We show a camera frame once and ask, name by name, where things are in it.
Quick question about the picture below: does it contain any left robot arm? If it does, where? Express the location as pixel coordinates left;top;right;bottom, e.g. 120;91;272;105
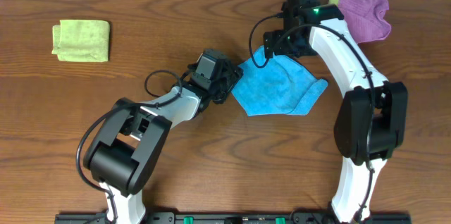
75;59;243;223

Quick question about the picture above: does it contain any left black cable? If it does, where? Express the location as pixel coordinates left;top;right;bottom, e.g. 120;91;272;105
75;70;191;224

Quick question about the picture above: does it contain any blue cloth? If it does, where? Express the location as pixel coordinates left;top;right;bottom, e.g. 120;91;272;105
232;46;328;116

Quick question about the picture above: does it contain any black cable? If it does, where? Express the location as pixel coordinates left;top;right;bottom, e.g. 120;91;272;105
75;70;191;224
248;12;376;223

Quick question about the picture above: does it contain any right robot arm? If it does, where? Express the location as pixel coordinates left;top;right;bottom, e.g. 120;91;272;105
264;4;408;223

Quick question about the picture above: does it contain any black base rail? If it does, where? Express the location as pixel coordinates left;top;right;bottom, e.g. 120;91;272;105
54;211;412;224

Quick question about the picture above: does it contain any right black cable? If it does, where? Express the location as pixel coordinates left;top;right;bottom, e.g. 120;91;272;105
248;12;376;223

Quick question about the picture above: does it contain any folded green cloth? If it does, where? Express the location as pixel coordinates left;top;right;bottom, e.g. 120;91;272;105
51;20;110;63

